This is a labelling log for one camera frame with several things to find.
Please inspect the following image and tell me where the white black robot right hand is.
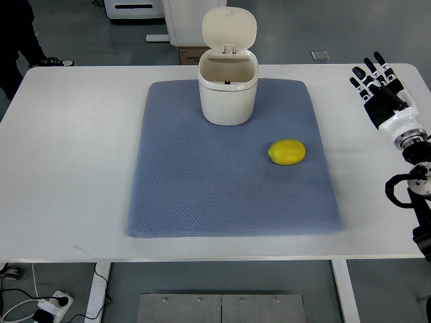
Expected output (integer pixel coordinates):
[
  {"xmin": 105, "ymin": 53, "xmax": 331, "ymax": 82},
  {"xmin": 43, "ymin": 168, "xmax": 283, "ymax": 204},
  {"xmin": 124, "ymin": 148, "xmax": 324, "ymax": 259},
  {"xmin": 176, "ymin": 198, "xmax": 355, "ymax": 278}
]
[{"xmin": 350, "ymin": 51, "xmax": 429, "ymax": 150}]

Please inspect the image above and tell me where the yellow lemon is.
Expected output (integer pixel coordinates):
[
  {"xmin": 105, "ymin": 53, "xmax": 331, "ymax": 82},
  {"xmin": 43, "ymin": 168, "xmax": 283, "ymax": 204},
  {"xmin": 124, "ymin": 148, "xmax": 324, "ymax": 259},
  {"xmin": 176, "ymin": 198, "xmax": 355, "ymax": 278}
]
[{"xmin": 267, "ymin": 139, "xmax": 306, "ymax": 166}]

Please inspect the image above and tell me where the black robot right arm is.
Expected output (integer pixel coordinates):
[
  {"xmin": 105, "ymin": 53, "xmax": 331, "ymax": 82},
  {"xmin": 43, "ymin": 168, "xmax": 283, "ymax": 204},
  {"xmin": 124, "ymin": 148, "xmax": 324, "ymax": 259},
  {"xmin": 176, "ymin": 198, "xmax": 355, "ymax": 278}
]
[{"xmin": 385, "ymin": 129, "xmax": 430, "ymax": 261}]

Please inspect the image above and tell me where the white trash bin open lid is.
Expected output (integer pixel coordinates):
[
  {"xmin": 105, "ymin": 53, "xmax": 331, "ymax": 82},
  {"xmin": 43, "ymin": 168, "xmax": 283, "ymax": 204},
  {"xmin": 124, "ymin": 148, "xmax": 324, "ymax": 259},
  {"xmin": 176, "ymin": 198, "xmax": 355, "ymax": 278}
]
[{"xmin": 198, "ymin": 7, "xmax": 259, "ymax": 126}]

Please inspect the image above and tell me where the grey floor socket plate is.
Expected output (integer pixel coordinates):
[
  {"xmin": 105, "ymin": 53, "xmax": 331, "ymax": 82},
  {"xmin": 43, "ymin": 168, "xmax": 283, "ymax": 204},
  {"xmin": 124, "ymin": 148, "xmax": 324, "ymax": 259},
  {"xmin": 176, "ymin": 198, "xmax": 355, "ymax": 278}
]
[{"xmin": 310, "ymin": 50, "xmax": 329, "ymax": 62}]

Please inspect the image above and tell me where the right white table leg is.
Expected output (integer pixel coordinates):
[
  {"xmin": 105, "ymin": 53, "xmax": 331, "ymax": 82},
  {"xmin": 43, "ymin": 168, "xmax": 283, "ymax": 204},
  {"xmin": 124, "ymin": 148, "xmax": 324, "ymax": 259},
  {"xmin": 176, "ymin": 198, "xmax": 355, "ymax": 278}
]
[{"xmin": 331, "ymin": 260, "xmax": 360, "ymax": 323}]

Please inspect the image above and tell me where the white table leg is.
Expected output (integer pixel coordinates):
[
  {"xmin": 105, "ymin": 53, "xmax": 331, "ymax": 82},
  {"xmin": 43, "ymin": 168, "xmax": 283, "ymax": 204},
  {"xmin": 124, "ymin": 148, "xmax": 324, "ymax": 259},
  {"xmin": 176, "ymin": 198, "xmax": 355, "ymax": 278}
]
[
  {"xmin": 84, "ymin": 261, "xmax": 111, "ymax": 323},
  {"xmin": 331, "ymin": 260, "xmax": 360, "ymax": 323}
]

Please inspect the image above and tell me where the brown cardboard box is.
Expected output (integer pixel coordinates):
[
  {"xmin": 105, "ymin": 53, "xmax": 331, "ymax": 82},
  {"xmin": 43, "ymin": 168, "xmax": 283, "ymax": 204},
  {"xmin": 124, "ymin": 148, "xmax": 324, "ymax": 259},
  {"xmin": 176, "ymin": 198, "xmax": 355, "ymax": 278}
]
[{"xmin": 178, "ymin": 46, "xmax": 209, "ymax": 65}]

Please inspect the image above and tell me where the blue quilted cloth mat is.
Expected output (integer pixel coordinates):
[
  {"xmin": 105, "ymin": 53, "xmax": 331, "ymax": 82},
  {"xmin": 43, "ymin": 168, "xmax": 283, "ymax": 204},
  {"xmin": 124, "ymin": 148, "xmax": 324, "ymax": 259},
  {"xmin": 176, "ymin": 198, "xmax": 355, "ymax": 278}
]
[{"xmin": 127, "ymin": 79, "xmax": 343, "ymax": 238}]

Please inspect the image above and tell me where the white cabinet base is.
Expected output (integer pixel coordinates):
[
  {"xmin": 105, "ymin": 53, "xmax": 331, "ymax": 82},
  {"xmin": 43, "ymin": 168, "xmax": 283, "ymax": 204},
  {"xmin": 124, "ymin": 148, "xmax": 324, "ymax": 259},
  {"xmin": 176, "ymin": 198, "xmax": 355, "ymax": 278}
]
[{"xmin": 145, "ymin": 0, "xmax": 227, "ymax": 46}]

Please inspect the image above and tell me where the white machine with slot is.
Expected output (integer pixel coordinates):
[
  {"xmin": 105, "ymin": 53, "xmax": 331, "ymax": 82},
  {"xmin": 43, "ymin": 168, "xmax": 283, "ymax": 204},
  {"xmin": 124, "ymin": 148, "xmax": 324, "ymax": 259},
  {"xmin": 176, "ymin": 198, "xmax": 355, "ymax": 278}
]
[{"xmin": 104, "ymin": 0, "xmax": 164, "ymax": 20}]

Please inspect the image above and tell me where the black white sneaker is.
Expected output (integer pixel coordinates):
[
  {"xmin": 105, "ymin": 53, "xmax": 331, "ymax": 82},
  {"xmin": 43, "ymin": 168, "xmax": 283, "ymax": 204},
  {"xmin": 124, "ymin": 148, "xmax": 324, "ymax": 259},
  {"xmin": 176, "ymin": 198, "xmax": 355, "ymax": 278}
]
[{"xmin": 35, "ymin": 57, "xmax": 75, "ymax": 67}]

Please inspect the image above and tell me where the left white table leg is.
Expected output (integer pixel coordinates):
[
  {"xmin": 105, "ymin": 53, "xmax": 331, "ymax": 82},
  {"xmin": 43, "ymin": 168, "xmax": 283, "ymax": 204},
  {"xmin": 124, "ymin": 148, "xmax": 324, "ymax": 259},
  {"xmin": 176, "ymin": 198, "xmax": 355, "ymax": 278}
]
[{"xmin": 84, "ymin": 261, "xmax": 111, "ymax": 323}]

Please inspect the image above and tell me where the person in black clothes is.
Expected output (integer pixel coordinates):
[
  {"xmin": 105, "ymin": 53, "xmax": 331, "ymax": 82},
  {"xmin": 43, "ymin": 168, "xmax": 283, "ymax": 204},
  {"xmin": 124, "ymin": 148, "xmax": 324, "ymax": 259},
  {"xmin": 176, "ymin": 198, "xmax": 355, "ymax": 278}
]
[{"xmin": 1, "ymin": 1, "xmax": 46, "ymax": 100}]

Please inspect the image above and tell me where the white power strip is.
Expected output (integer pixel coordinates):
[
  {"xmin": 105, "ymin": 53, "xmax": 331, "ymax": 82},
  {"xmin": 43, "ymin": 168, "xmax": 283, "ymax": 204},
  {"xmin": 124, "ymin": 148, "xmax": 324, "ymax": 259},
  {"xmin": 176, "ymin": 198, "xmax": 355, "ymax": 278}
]
[{"xmin": 38, "ymin": 291, "xmax": 73, "ymax": 317}]

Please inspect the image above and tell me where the black power cable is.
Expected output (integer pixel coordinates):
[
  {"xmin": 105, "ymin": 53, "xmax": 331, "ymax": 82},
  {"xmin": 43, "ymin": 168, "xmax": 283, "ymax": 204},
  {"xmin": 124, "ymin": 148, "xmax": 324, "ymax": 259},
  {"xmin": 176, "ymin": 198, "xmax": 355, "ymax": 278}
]
[{"xmin": 0, "ymin": 262, "xmax": 112, "ymax": 323}]

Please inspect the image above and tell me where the white cable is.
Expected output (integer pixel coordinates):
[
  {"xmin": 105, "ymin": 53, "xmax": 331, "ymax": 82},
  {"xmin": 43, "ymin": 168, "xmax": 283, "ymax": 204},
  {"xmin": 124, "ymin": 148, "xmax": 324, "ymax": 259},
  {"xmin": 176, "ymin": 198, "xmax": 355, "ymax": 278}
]
[{"xmin": 0, "ymin": 262, "xmax": 44, "ymax": 323}]

